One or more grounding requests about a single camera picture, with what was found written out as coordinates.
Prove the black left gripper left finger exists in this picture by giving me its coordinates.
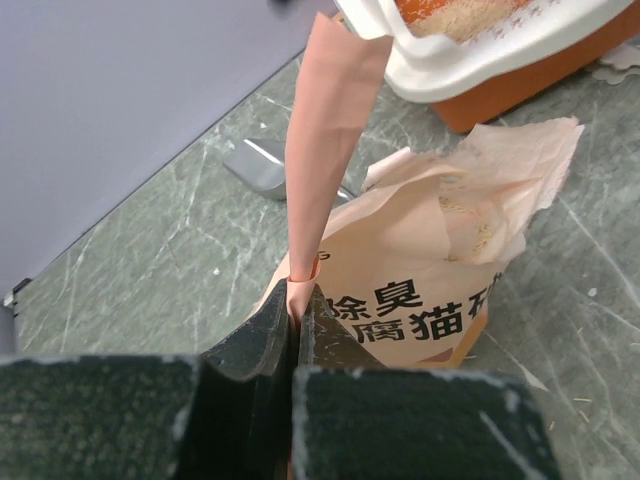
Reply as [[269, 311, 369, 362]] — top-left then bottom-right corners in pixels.
[[1, 281, 291, 479]]

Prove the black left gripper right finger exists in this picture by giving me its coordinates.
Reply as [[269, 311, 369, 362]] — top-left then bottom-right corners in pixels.
[[292, 289, 560, 479]]

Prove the pink cat litter bag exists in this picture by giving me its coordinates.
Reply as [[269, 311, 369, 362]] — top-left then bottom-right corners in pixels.
[[274, 14, 583, 367]]

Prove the grey metal litter scoop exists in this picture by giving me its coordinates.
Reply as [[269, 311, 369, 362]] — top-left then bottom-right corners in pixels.
[[222, 137, 357, 203]]

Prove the white bag sealing clip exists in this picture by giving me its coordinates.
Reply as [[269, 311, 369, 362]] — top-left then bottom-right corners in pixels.
[[589, 43, 640, 85]]

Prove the orange and white litter box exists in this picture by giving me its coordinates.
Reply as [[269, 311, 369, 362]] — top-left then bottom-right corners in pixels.
[[336, 1, 639, 133]]

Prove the clean litter pile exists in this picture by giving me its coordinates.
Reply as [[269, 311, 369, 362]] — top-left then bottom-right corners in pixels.
[[395, 0, 558, 44]]

